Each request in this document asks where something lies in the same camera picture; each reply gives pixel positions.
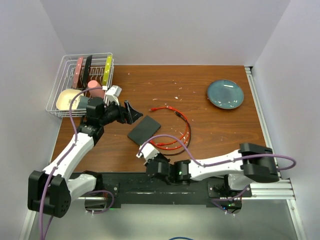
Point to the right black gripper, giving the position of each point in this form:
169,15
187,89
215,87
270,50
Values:
159,155

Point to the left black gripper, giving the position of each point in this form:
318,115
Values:
132,114

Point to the black network switch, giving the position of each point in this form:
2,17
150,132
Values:
144,130

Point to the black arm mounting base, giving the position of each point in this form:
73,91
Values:
135,188

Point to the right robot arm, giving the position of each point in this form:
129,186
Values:
248,164

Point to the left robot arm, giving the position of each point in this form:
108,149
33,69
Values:
52,190

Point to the pink cup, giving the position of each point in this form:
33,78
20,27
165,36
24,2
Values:
95,89

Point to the yellow-green plate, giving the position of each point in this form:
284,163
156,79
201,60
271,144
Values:
107,71

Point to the dark teal cup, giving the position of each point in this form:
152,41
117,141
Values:
81,102

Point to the black plate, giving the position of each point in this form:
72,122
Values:
86,71

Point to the cream square bowl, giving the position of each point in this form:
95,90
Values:
65,98

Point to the pink plate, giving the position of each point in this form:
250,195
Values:
77,72

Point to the teal ceramic plate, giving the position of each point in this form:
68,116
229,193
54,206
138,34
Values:
225,94

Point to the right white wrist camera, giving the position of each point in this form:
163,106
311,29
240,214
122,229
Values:
147,152

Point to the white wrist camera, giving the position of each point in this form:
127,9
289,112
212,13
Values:
112,94
147,152

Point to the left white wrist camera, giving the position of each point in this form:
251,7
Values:
112,94

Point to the white wire dish rack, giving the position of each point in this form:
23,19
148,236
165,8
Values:
65,74

